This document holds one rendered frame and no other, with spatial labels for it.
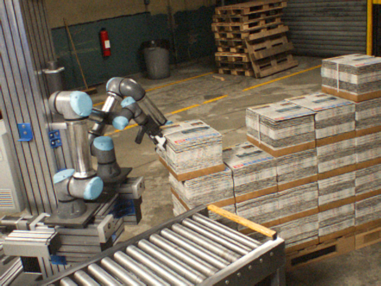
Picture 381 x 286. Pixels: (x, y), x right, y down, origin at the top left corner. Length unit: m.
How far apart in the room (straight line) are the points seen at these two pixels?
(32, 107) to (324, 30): 8.53
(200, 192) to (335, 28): 7.95
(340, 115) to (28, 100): 1.84
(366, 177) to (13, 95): 2.25
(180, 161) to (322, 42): 8.19
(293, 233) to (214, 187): 0.69
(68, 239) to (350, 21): 8.41
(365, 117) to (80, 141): 1.80
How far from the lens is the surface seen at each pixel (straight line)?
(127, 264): 2.08
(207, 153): 2.67
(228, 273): 1.92
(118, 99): 3.04
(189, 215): 2.36
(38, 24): 2.62
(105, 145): 2.84
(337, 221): 3.34
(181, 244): 2.16
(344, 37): 10.26
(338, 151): 3.14
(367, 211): 3.48
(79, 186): 2.36
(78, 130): 2.28
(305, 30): 10.81
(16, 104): 2.64
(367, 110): 3.19
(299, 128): 2.92
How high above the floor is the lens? 1.90
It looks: 19 degrees down
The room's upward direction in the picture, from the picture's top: 7 degrees counter-clockwise
